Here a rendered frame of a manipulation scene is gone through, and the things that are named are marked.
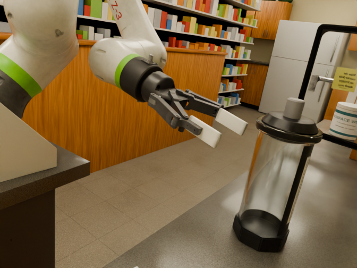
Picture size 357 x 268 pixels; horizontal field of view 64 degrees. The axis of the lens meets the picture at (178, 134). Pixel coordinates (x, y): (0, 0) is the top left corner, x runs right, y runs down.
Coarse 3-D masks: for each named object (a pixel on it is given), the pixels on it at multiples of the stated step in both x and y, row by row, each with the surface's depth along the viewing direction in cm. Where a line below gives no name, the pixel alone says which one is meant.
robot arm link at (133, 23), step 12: (108, 0) 78; (120, 0) 77; (132, 0) 77; (120, 12) 77; (132, 12) 77; (144, 12) 79; (120, 24) 78; (132, 24) 77; (144, 24) 77; (132, 36) 77; (144, 36) 77; (156, 36) 79; (144, 48) 74; (156, 48) 77; (156, 60) 77
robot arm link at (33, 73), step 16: (0, 48) 64; (16, 48) 63; (0, 64) 62; (16, 64) 63; (32, 64) 64; (48, 64) 67; (64, 64) 71; (16, 80) 63; (32, 80) 65; (48, 80) 69; (32, 96) 69
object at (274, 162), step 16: (272, 128) 45; (256, 144) 50; (272, 144) 46; (288, 144) 45; (304, 144) 45; (256, 160) 50; (272, 160) 47; (288, 160) 46; (256, 176) 50; (272, 176) 47; (288, 176) 47; (256, 192) 50; (272, 192) 48; (288, 192) 48; (240, 208) 55; (256, 208) 50; (272, 208) 49; (256, 224) 51; (272, 224) 50
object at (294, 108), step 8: (288, 104) 47; (296, 104) 46; (272, 112) 49; (280, 112) 50; (288, 112) 47; (296, 112) 47; (264, 120) 48; (272, 120) 47; (280, 120) 46; (288, 120) 45; (296, 120) 46; (304, 120) 47; (312, 120) 48; (280, 128) 45; (288, 128) 45; (296, 128) 45; (304, 128) 45; (312, 128) 45
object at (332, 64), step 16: (336, 32) 100; (320, 48) 104; (336, 48) 101; (352, 48) 97; (320, 64) 105; (336, 64) 101; (352, 64) 98; (320, 80) 106; (336, 80) 102; (352, 80) 98; (320, 96) 106; (336, 96) 103; (352, 96) 99; (304, 112) 111; (320, 112) 107; (336, 112) 103; (352, 112) 100; (320, 128) 108; (336, 128) 104; (352, 128) 100
